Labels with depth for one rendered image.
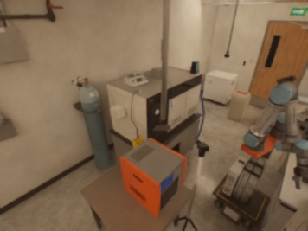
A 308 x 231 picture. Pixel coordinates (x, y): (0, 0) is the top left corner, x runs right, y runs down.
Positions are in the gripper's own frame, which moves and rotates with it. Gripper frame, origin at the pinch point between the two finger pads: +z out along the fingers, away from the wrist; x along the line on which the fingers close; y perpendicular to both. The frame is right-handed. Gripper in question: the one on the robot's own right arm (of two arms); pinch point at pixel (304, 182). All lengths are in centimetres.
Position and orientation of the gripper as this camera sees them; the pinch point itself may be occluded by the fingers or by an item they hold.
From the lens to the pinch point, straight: 159.0
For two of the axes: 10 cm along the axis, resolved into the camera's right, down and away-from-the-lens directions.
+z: 2.5, 9.5, 1.7
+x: -9.3, 2.8, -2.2
